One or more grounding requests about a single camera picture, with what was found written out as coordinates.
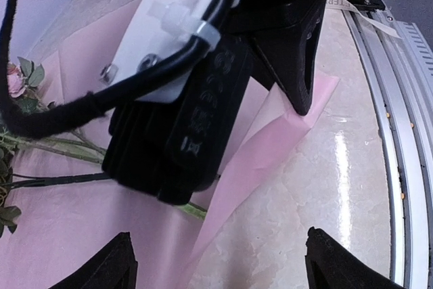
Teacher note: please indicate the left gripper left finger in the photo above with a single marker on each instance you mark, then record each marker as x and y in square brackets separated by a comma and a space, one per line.
[114, 266]

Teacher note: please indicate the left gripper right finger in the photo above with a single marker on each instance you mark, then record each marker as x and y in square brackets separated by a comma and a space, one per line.
[329, 265]

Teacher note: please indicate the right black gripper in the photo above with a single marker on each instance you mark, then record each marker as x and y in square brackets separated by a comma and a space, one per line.
[284, 36]

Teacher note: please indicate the pale pink fake flower stem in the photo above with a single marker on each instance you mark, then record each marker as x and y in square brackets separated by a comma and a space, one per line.
[79, 148]

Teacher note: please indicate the blue fake flower bunch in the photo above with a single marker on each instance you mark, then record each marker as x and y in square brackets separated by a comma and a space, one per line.
[12, 181]

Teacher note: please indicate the pink fake rose stem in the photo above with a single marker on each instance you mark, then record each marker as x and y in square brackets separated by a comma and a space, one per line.
[24, 77]

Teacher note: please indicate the front aluminium rail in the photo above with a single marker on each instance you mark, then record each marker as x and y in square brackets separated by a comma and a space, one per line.
[397, 61]

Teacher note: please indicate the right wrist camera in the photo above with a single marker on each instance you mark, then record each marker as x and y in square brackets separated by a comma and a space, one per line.
[178, 88]

